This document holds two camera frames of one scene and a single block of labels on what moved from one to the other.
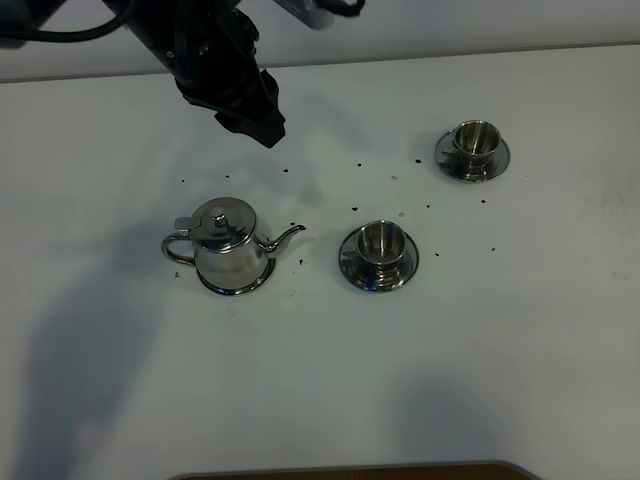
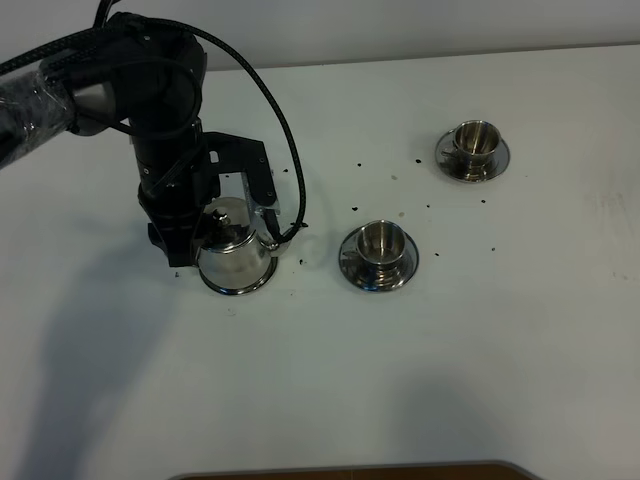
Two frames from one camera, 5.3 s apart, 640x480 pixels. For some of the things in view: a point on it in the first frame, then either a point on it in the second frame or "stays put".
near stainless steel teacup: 381,244 stays put
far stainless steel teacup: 475,145 stays put
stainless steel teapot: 228,257 stays put
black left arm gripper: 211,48 → 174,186
